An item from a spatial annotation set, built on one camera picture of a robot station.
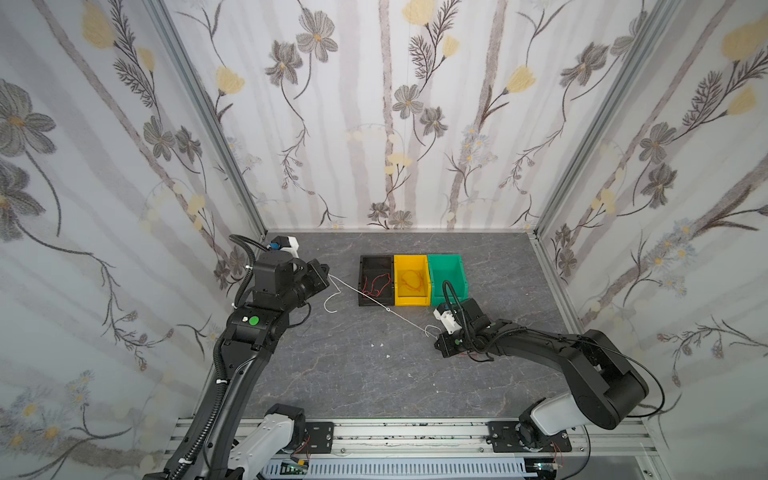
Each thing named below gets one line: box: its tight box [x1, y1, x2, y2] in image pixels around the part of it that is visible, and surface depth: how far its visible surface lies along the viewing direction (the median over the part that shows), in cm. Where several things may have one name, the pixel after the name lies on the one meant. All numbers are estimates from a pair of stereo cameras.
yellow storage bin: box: [393, 254, 431, 307], surface depth 106 cm
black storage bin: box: [358, 255, 395, 306], surface depth 104 cm
